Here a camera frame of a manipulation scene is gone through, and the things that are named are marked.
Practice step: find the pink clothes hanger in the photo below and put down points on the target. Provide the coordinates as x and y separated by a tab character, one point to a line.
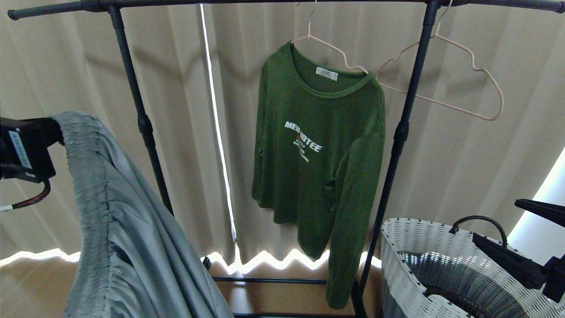
329	44
454	43

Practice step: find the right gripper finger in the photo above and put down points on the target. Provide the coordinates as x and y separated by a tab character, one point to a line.
547	212
516	265

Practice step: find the beige curtain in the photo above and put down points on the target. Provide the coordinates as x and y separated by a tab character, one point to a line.
66	66

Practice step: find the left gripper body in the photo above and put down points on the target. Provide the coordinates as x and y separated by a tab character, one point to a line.
37	154

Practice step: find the green long-sleeved shirt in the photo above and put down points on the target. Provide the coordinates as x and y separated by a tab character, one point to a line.
318	185

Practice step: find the white laundry basket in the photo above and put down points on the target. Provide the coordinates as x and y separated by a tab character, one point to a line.
406	265

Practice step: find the black clothes rack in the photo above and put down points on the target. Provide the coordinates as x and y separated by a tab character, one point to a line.
145	126

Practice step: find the pale grey shorts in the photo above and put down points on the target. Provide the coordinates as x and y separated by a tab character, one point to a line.
132	247

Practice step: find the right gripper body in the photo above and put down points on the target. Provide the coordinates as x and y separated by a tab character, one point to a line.
557	278

